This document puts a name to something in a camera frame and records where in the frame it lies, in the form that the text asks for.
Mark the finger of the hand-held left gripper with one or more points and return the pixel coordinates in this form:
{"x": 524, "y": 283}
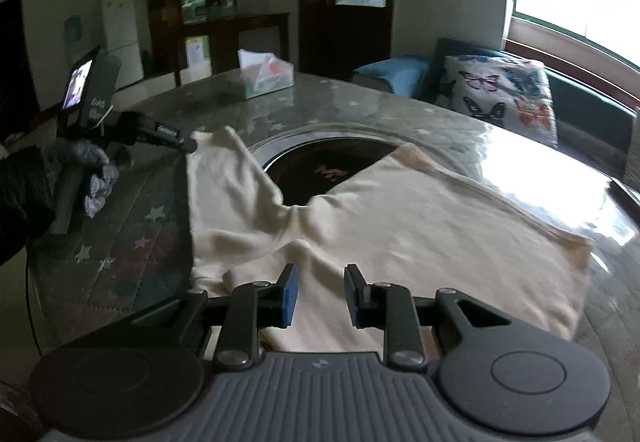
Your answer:
{"x": 167, "y": 135}

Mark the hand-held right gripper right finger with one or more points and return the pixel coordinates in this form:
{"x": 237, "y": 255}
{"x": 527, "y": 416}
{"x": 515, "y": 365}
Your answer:
{"x": 355, "y": 298}

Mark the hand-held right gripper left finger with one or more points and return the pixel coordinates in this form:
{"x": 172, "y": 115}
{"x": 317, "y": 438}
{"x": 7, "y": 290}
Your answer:
{"x": 289, "y": 298}

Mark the cream shirt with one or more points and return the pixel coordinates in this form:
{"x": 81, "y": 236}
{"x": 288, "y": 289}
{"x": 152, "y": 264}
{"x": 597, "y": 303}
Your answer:
{"x": 415, "y": 242}

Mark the person's left forearm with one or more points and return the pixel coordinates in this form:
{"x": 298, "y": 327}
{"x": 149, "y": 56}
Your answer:
{"x": 22, "y": 202}

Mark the person's left hand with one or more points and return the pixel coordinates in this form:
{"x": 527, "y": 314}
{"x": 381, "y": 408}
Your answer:
{"x": 100, "y": 172}

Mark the white refrigerator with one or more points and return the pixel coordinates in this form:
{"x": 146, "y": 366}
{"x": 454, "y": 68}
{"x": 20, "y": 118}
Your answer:
{"x": 121, "y": 35}

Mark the dark wooden cabinet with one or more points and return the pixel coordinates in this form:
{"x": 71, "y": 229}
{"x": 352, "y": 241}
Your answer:
{"x": 170, "y": 17}

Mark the tissue box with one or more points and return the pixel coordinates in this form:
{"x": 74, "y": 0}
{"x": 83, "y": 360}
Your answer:
{"x": 265, "y": 75}

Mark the round built-in cooktop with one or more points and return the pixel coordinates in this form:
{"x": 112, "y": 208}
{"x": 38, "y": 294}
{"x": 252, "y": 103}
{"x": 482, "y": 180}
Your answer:
{"x": 310, "y": 167}

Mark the dark wooden door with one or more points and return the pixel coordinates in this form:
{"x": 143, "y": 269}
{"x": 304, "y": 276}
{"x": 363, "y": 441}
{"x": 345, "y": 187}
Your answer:
{"x": 320, "y": 17}

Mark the butterfly print pillow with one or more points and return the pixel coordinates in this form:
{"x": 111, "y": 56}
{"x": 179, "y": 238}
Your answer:
{"x": 500, "y": 92}

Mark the teal sofa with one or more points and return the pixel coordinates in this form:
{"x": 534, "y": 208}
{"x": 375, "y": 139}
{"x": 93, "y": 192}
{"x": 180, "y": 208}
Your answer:
{"x": 585, "y": 107}

